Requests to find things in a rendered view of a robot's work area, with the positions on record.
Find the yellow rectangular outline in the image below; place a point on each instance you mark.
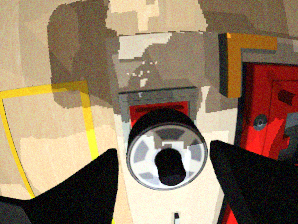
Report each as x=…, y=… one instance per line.
x=81, y=86

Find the black tyre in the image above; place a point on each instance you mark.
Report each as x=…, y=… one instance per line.
x=165, y=128

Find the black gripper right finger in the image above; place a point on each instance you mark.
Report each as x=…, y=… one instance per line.
x=260, y=190

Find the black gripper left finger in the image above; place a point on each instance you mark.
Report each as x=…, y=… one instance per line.
x=87, y=197

